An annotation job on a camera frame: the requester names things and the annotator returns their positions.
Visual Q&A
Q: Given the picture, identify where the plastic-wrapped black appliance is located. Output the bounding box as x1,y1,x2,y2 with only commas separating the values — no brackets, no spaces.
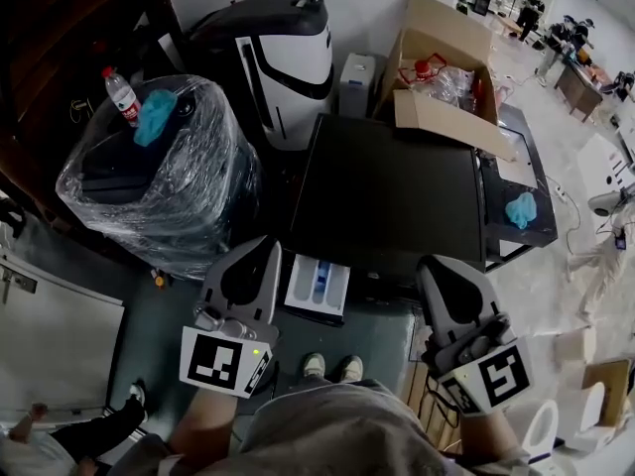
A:
55,74,262,280

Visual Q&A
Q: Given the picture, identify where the person's left forearm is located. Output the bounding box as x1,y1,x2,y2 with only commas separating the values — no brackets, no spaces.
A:
168,389,239,470

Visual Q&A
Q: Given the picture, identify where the small cardboard box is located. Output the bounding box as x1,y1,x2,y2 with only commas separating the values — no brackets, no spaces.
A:
579,358,634,428

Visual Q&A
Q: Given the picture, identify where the person's grey shirt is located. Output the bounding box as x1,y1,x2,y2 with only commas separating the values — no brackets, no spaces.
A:
113,378,532,476

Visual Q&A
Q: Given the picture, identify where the brown wooden desk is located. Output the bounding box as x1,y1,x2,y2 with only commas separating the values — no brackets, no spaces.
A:
553,59,605,124

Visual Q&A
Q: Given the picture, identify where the white board with holes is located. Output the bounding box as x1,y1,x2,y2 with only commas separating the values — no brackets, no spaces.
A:
577,133,635,192

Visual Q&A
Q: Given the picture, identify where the black framed cabinet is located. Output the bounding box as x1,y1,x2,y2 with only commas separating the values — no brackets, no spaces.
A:
475,104,560,272

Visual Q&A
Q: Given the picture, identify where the black washing machine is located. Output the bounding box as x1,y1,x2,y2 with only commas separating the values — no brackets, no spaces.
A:
287,113,488,316

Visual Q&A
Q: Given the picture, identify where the water bottle red label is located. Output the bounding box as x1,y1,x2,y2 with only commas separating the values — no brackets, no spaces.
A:
101,65,143,128

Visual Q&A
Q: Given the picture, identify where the large cardboard box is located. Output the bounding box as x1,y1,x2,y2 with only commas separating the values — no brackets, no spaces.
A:
374,0,517,163

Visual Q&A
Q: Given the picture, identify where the person's right forearm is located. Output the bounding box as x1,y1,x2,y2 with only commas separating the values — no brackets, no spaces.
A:
458,409,527,476

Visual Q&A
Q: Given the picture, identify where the person's right shoe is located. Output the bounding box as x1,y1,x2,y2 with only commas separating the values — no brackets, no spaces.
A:
339,354,364,384

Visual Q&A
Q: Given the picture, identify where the person's shoe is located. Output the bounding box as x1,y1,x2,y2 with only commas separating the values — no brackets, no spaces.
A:
339,354,364,384
302,352,327,381

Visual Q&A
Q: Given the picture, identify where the clear jug red cap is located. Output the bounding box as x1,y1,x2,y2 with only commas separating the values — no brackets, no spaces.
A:
399,52,477,113

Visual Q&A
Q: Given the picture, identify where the white tray with blue items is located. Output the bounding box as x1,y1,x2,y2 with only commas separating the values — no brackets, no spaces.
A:
281,253,352,327

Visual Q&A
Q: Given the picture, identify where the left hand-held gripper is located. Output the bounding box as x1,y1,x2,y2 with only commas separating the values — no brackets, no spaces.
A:
179,238,283,399

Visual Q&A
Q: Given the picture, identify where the white cabinet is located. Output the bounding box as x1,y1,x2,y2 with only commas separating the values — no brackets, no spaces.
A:
0,245,125,416

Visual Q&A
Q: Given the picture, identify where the person's left shoe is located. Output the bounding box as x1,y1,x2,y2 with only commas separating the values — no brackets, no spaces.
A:
302,352,327,381

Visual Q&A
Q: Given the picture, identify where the white and black appliance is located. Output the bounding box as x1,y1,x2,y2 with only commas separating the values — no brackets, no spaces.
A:
183,0,334,152

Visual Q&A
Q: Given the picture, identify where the white toilet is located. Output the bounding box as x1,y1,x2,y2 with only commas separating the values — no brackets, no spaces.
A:
563,382,619,454
523,398,562,463

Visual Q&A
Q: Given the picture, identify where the blue cloth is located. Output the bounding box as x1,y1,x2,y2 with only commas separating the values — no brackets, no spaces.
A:
504,190,540,230
132,89,179,148

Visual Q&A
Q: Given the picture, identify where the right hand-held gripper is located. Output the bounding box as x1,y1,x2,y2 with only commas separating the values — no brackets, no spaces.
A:
415,255,536,418

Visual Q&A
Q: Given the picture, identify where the wooden pallet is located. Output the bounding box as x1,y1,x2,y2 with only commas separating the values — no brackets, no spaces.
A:
405,359,465,453

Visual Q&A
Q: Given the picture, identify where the small white appliance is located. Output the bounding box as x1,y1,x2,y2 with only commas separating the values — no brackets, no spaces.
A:
339,52,388,118

